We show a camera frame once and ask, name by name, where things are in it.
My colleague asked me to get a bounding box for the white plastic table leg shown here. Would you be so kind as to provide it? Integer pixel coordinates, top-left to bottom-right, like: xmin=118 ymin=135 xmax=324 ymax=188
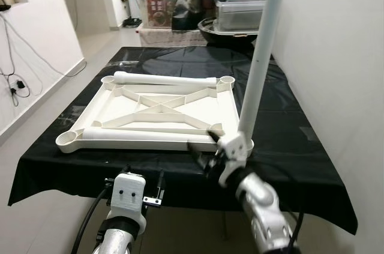
xmin=80 ymin=128 xmax=211 ymax=142
xmin=236 ymin=0 xmax=287 ymax=147
xmin=113 ymin=71 xmax=218 ymax=86

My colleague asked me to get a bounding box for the white plastic children table top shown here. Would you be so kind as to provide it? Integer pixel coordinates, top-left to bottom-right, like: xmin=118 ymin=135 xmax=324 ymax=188
xmin=55 ymin=74 xmax=254 ymax=154

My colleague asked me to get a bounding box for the black round basin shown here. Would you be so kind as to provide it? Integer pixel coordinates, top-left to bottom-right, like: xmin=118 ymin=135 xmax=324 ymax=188
xmin=198 ymin=17 xmax=265 ymax=44

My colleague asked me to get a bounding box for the grey cloth covered ledge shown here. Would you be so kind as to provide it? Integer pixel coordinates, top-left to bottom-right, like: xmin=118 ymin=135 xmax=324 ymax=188
xmin=139 ymin=26 xmax=205 ymax=47

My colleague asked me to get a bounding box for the clear plastic wrap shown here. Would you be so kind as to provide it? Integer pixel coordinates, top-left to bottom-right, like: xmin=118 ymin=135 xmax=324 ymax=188
xmin=117 ymin=56 xmax=145 ymax=65

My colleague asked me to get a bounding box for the clear plastic storage box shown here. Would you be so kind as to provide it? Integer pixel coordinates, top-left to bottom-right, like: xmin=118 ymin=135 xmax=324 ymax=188
xmin=214 ymin=0 xmax=268 ymax=32

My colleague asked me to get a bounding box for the clear box with orange lid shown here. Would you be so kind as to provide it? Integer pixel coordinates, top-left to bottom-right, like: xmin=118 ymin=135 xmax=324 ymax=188
xmin=134 ymin=0 xmax=190 ymax=28

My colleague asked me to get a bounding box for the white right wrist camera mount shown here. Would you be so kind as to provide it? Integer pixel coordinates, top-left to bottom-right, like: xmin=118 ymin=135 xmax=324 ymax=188
xmin=216 ymin=134 xmax=251 ymax=187

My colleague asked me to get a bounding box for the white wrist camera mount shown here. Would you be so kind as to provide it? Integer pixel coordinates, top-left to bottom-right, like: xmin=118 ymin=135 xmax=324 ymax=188
xmin=113 ymin=173 xmax=146 ymax=228
xmin=216 ymin=134 xmax=251 ymax=187

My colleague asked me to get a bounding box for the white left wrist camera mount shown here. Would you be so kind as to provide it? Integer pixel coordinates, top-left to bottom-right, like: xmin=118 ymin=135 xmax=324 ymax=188
xmin=113 ymin=173 xmax=146 ymax=228

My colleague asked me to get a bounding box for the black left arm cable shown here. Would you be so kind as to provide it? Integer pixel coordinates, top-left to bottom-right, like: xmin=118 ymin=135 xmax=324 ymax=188
xmin=71 ymin=182 xmax=115 ymax=254

